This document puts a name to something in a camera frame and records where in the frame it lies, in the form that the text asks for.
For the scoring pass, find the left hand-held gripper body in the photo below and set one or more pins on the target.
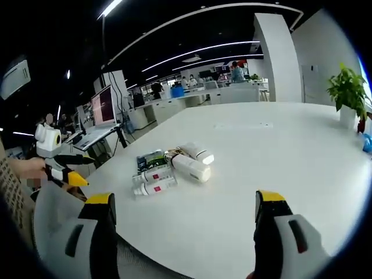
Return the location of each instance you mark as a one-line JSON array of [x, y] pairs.
[[48, 142]]

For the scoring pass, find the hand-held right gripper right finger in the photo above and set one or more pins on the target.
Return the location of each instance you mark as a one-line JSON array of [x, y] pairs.
[[270, 232]]

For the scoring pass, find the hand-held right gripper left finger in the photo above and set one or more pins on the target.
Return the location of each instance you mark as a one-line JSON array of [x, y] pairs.
[[98, 232]]

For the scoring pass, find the clear skincare bottle red label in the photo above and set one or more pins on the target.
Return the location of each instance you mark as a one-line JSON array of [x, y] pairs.
[[154, 175], [155, 189]]

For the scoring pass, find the green blue packet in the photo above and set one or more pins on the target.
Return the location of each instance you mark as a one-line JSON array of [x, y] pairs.
[[152, 161]]

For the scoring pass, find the white skincare bottle gold cap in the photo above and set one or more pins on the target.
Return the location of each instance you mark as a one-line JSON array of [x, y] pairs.
[[190, 168]]

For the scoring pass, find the clear water bottle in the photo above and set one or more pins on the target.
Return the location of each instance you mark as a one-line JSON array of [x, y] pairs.
[[130, 128]]

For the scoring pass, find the person's left hand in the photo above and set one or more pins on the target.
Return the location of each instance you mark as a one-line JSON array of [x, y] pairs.
[[30, 167]]

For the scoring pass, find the person's right hand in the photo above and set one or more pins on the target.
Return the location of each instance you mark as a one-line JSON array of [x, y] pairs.
[[250, 275]]

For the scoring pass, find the laptop with pink screen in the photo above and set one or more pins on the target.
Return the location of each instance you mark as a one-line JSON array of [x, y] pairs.
[[103, 113]]

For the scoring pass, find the ceiling air conditioner unit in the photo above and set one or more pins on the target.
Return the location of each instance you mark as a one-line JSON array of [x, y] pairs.
[[16, 78]]

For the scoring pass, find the white office desk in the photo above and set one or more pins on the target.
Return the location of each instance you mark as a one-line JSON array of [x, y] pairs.
[[162, 109]]

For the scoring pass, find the blue bin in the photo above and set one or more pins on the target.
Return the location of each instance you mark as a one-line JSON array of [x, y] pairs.
[[177, 92]]

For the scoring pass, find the blue plastic bag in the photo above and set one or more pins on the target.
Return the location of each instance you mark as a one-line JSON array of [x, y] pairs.
[[366, 143]]

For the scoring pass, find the small red object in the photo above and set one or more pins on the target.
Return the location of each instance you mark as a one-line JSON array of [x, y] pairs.
[[361, 125]]

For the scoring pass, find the white partition counter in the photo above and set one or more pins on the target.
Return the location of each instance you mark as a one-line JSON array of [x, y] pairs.
[[238, 94]]

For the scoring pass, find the green potted plant white pot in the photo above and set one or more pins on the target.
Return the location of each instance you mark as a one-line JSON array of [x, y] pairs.
[[347, 96]]

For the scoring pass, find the white wall cabinet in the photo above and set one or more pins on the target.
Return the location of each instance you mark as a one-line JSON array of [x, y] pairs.
[[310, 84]]

